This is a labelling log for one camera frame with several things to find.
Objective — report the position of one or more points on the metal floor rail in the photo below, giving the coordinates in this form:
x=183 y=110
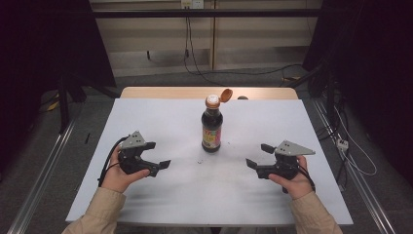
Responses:
x=35 y=188
x=360 y=185

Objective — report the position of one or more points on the yellow floor item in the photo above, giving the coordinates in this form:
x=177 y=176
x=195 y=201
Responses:
x=53 y=105

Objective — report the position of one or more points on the small black floor item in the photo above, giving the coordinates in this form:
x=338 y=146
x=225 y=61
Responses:
x=87 y=138

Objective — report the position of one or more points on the white wall socket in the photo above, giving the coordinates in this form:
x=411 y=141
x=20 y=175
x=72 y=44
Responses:
x=192 y=3

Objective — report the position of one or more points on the light wooden table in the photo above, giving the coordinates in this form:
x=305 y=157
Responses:
x=168 y=92

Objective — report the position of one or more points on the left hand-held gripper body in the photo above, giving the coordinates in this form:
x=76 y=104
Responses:
x=133 y=152

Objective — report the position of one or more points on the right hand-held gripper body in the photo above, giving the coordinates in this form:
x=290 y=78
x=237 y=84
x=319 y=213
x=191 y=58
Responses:
x=287 y=159

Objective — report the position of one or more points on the person's left hand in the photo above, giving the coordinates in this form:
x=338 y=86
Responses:
x=118 y=177

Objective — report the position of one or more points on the white power strip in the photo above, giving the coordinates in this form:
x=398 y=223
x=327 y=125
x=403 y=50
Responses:
x=342 y=144

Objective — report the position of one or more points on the person's right hand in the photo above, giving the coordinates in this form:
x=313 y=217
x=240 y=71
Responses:
x=297 y=185

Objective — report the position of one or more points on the dark round table plug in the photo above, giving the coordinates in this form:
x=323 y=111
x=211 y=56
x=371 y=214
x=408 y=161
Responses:
x=242 y=97

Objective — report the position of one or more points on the black horizontal bar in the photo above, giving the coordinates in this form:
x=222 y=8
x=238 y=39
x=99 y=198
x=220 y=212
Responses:
x=207 y=13

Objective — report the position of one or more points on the white board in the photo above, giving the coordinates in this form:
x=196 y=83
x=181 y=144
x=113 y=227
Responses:
x=168 y=201

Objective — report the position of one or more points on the dark sauce bottle orange cap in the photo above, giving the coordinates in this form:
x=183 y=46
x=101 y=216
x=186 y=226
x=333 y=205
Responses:
x=211 y=130

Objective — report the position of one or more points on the black curtain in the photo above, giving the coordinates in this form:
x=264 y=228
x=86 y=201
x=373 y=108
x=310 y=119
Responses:
x=373 y=65
x=39 y=48

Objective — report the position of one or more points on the black metal stand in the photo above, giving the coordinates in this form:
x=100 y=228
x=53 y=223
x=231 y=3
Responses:
x=330 y=94
x=64 y=104

